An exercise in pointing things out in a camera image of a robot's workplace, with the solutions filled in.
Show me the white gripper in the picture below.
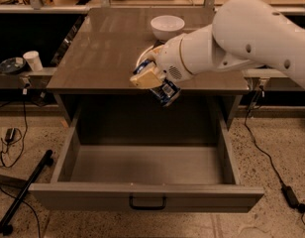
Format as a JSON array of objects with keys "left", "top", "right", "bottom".
[{"left": 130, "top": 34, "right": 194, "bottom": 89}]

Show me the blue pepsi can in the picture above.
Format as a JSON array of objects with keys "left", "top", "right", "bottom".
[{"left": 131, "top": 59, "right": 180, "bottom": 107}]

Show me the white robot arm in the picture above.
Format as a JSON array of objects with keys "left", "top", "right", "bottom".
[{"left": 130, "top": 0, "right": 305, "bottom": 89}]

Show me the grey cabinet counter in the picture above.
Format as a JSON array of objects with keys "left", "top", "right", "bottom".
[{"left": 46, "top": 6, "right": 251, "bottom": 96}]

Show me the grey open drawer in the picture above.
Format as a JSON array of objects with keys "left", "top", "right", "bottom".
[{"left": 30, "top": 95, "right": 263, "bottom": 212}]

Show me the white ceramic bowl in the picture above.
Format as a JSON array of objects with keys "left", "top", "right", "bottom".
[{"left": 151, "top": 15, "right": 185, "bottom": 41}]

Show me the white paper cup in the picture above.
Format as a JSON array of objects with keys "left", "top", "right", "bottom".
[{"left": 23, "top": 51, "right": 43, "bottom": 71}]

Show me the dark blue plate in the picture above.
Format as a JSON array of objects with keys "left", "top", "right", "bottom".
[{"left": 0, "top": 57, "right": 26, "bottom": 74}]

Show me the black power adapter left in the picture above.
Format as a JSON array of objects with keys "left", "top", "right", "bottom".
[{"left": 5, "top": 128, "right": 15, "bottom": 143}]

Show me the black power adapter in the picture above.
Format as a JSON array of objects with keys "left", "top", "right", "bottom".
[
  {"left": 281, "top": 184, "right": 305, "bottom": 213},
  {"left": 5, "top": 128, "right": 15, "bottom": 143}
]

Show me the black power adapter right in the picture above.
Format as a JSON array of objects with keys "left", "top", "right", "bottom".
[{"left": 281, "top": 184, "right": 305, "bottom": 213}]

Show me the black bar on floor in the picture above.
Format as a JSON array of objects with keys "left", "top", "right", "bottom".
[{"left": 0, "top": 150, "right": 53, "bottom": 236}]

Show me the black cable right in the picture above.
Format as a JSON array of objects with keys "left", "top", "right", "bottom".
[{"left": 244, "top": 86, "right": 305, "bottom": 235}]

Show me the black cable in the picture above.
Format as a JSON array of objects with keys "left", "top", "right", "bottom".
[
  {"left": 244, "top": 86, "right": 305, "bottom": 235},
  {"left": 0, "top": 88, "right": 42, "bottom": 238}
]

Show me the metal shelf rail left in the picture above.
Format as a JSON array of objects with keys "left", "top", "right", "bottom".
[{"left": 0, "top": 67, "right": 56, "bottom": 89}]

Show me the metal shelf rail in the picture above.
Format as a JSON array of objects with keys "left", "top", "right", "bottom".
[
  {"left": 0, "top": 67, "right": 56, "bottom": 89},
  {"left": 243, "top": 68, "right": 303, "bottom": 91}
]

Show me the black cable left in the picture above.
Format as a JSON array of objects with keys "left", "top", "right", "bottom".
[{"left": 0, "top": 88, "right": 42, "bottom": 238}]

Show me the metal shelf rail right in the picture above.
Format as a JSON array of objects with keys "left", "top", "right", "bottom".
[{"left": 243, "top": 68, "right": 303, "bottom": 91}]

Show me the black drawer handle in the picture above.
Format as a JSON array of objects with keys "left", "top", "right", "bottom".
[{"left": 129, "top": 195, "right": 167, "bottom": 211}]

